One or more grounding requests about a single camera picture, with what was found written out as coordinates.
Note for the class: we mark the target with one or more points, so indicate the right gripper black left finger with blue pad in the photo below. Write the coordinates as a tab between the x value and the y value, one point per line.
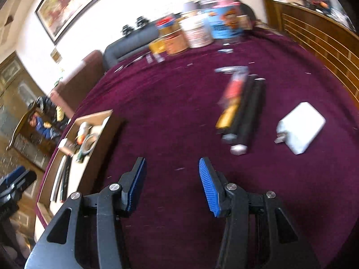
87	227

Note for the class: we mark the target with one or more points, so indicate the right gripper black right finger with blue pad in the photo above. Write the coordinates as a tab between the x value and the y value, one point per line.
277	242

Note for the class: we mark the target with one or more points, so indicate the black marker red cap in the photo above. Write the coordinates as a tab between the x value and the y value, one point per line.
65	179

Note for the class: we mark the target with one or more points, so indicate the white cylindrical stick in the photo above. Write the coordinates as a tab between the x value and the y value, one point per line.
56	186

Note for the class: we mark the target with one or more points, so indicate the white glue bottle orange cap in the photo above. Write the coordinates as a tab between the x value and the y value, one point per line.
83	131

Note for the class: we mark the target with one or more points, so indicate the black pen white tip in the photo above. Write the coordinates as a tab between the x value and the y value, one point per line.
246	118

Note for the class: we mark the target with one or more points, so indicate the yellow and black pen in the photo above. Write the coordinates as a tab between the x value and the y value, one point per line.
226	119

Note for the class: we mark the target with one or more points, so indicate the clear case red rings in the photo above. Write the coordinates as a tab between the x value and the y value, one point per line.
234	89

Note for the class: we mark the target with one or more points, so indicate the white cube charger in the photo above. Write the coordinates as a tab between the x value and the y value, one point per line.
67	147

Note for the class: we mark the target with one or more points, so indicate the shallow cardboard box tray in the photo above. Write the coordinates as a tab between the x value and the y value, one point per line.
84	169

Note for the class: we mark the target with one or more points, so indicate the black tape roll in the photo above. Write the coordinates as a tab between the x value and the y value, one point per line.
89	144

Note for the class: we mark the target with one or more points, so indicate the maroon velvet tablecloth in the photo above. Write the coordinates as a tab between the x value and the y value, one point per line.
170	111

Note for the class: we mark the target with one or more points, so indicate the wooden chair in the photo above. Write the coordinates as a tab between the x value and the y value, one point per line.
24	131

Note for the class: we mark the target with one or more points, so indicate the seated person dark jacket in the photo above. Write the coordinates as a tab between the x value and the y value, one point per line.
48	119

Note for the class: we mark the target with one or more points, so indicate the brown armchair white cover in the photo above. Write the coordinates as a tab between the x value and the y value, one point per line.
72	90

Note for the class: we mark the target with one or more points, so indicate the wooden cabinet glass doors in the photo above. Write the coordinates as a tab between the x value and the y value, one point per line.
18	91

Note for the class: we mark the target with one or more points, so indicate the clear grey syringe tube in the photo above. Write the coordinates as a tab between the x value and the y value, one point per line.
232	69

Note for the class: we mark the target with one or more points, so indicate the small clear wrapper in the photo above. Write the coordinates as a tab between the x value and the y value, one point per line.
225	51

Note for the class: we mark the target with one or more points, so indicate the dark grey leather sofa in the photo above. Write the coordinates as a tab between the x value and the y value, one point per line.
129	45

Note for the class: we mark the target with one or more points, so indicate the yellow tape roll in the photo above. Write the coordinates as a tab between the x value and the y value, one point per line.
157	46

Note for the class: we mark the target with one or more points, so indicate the white plastic tub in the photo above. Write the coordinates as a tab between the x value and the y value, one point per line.
195	31

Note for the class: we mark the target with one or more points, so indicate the amber jar gold lid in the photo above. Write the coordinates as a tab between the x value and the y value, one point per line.
172	35

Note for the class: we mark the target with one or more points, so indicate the blue cartoon plastic jar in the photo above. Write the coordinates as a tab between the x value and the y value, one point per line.
222	18

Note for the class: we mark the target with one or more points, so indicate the wooden sideboard gold lines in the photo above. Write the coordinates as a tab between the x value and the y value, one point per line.
333	44

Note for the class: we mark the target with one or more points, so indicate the white wall plug charger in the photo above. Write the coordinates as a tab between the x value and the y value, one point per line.
299	127

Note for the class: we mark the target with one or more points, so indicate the framed wall painting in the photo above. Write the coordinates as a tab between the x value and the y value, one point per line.
57	16

